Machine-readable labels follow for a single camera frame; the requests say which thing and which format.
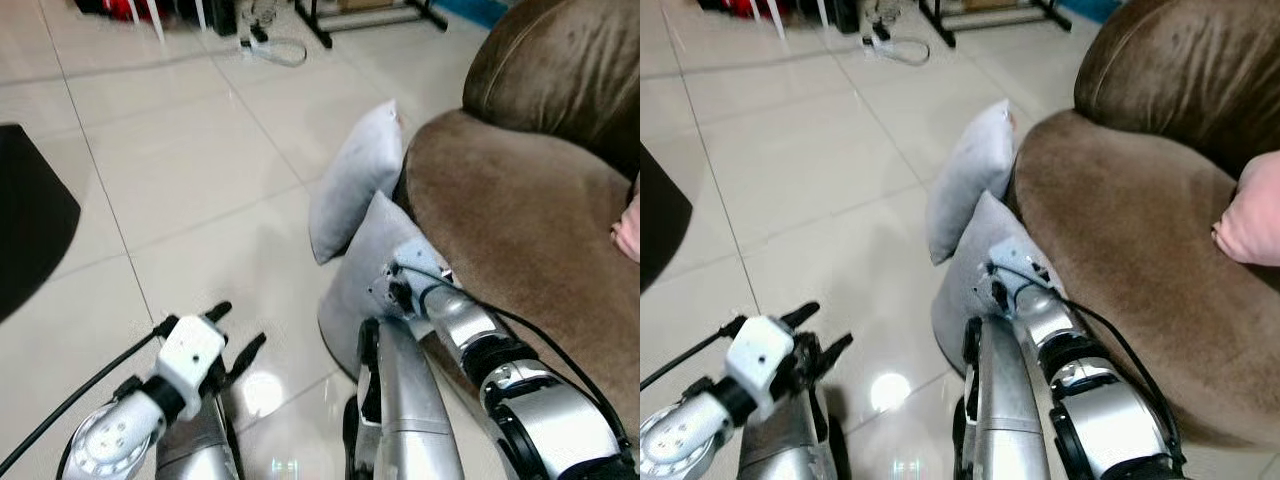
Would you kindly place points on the silver robot leg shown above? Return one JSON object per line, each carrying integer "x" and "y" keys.
{"x": 1005, "y": 410}
{"x": 195, "y": 445}
{"x": 405, "y": 410}
{"x": 790, "y": 440}

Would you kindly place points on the small grey pillow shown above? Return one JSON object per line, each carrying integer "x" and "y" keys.
{"x": 968, "y": 180}
{"x": 355, "y": 180}

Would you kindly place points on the black furniture piece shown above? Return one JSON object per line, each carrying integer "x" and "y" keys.
{"x": 662, "y": 220}
{"x": 32, "y": 220}

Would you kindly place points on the brown suede sofa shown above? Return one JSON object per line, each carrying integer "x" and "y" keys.
{"x": 520, "y": 210}
{"x": 1130, "y": 230}

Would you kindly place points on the red object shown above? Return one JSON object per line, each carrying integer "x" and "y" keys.
{"x": 125, "y": 8}
{"x": 750, "y": 7}

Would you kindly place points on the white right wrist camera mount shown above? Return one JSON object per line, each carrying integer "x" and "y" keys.
{"x": 1022, "y": 262}
{"x": 415, "y": 265}

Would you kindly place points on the large grey pillow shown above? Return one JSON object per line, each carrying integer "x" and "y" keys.
{"x": 962, "y": 290}
{"x": 360, "y": 280}

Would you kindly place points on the black metal rack stand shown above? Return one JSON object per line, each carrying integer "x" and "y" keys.
{"x": 950, "y": 25}
{"x": 330, "y": 25}

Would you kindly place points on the pink pillow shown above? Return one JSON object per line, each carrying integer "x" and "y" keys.
{"x": 629, "y": 228}
{"x": 1252, "y": 215}

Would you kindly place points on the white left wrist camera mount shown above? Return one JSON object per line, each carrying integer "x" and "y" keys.
{"x": 760, "y": 350}
{"x": 190, "y": 352}

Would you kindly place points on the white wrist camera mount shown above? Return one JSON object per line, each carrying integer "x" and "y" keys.
{"x": 1022, "y": 262}
{"x": 190, "y": 352}
{"x": 415, "y": 265}
{"x": 760, "y": 350}

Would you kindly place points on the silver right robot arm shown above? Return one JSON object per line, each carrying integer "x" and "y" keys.
{"x": 520, "y": 400}
{"x": 1100, "y": 400}

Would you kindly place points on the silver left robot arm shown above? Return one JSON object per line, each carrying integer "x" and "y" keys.
{"x": 690, "y": 435}
{"x": 115, "y": 435}

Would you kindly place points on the silver right robot leg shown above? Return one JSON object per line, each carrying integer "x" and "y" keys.
{"x": 405, "y": 410}
{"x": 1005, "y": 410}

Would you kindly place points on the silver left robot leg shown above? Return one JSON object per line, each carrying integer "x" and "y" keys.
{"x": 195, "y": 445}
{"x": 790, "y": 440}

